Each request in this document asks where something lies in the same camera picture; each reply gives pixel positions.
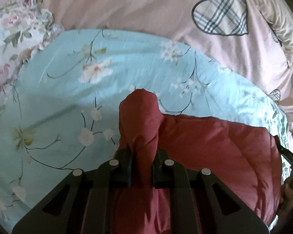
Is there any red quilted puffer coat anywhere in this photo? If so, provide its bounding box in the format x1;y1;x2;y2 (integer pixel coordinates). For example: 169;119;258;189
108;89;282;233

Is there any person's right hand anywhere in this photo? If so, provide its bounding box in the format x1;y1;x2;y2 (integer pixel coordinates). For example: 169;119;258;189
277;177;293;222

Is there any light blue floral bed sheet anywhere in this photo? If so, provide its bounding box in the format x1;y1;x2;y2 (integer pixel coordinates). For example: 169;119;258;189
0;30;289;232

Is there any pink heart-pattern duvet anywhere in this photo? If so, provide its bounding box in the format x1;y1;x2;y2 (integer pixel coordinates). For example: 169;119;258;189
0;0;293;152

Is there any beige pillow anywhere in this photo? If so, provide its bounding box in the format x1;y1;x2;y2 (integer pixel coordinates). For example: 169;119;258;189
254;0;293;67

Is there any white pink floral quilt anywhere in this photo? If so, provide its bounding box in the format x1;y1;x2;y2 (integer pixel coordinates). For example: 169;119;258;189
0;0;64;115

